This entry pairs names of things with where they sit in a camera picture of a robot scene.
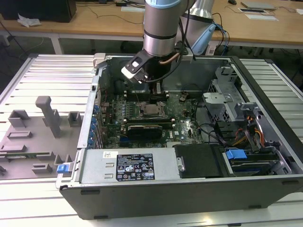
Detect pale blue teach pendant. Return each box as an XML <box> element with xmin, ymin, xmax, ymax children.
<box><xmin>191</xmin><ymin>23</ymin><xmax>216</xmax><ymax>56</ymax></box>

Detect black open PC case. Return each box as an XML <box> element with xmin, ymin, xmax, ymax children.
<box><xmin>55</xmin><ymin>53</ymin><xmax>303</xmax><ymax>220</ymax></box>

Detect grey parts rack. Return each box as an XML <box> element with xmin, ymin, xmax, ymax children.
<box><xmin>0</xmin><ymin>96</ymin><xmax>83</xmax><ymax>180</ymax></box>

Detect orange and yellow wires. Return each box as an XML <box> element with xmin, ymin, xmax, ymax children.
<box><xmin>233</xmin><ymin>115</ymin><xmax>265</xmax><ymax>146</ymax></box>

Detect black internal cable bundle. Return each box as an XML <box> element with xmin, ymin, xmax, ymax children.
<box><xmin>195</xmin><ymin>101</ymin><xmax>228</xmax><ymax>145</ymax></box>

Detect green motherboard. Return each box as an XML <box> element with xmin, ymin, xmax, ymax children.
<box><xmin>101</xmin><ymin>92</ymin><xmax>204</xmax><ymax>149</ymax></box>

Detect black drive bay cover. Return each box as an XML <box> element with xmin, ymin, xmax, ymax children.
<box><xmin>174</xmin><ymin>144</ymin><xmax>225</xmax><ymax>179</ymax></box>

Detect silver square CPU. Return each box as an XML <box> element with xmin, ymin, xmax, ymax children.
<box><xmin>143</xmin><ymin>104</ymin><xmax>162</xmax><ymax>116</ymax></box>

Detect wooden desk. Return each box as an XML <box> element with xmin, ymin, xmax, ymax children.
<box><xmin>0</xmin><ymin>0</ymin><xmax>303</xmax><ymax>49</ymax></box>

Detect crumpled white paper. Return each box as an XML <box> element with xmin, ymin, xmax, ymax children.
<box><xmin>18</xmin><ymin>13</ymin><xmax>42</xmax><ymax>28</ymax></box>

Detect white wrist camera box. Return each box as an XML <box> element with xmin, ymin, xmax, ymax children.
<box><xmin>121</xmin><ymin>51</ymin><xmax>152</xmax><ymax>85</ymax></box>

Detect silver metal drive cage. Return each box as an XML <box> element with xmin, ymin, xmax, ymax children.
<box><xmin>202</xmin><ymin>66</ymin><xmax>244</xmax><ymax>119</ymax></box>

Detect black computer box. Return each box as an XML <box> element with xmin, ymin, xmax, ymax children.
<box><xmin>0</xmin><ymin>0</ymin><xmax>77</xmax><ymax>23</ymax></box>

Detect silver power supply with label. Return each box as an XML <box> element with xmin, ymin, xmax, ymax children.
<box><xmin>79</xmin><ymin>148</ymin><xmax>182</xmax><ymax>184</ymax></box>

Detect metal socket cover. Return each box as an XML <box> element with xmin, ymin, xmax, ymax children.
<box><xmin>141</xmin><ymin>103</ymin><xmax>167</xmax><ymax>118</ymax></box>

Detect grey flat keyboard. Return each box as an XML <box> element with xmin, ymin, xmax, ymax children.
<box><xmin>241</xmin><ymin>1</ymin><xmax>276</xmax><ymax>10</ymax></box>

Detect CPU socket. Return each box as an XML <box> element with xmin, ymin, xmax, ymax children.
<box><xmin>139</xmin><ymin>102</ymin><xmax>170</xmax><ymax>119</ymax></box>

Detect blue cable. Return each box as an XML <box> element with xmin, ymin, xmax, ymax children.
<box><xmin>214</xmin><ymin>22</ymin><xmax>232</xmax><ymax>55</ymax></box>

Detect black RAM slot row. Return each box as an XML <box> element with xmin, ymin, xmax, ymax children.
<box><xmin>124</xmin><ymin>92</ymin><xmax>169</xmax><ymax>102</ymax></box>
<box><xmin>122</xmin><ymin>119</ymin><xmax>176</xmax><ymax>129</ymax></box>

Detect green RAM stick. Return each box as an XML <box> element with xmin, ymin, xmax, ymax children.
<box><xmin>0</xmin><ymin>153</ymin><xmax>50</xmax><ymax>159</ymax></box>

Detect blue disk carrier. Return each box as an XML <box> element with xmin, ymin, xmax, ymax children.
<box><xmin>226</xmin><ymin>148</ymin><xmax>247</xmax><ymax>166</ymax></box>

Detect grey case latch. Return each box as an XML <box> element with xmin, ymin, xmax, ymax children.
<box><xmin>93</xmin><ymin>53</ymin><xmax>106</xmax><ymax>69</ymax></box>

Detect black graphics card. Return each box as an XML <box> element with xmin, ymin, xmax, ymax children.
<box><xmin>127</xmin><ymin>124</ymin><xmax>163</xmax><ymax>140</ymax></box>

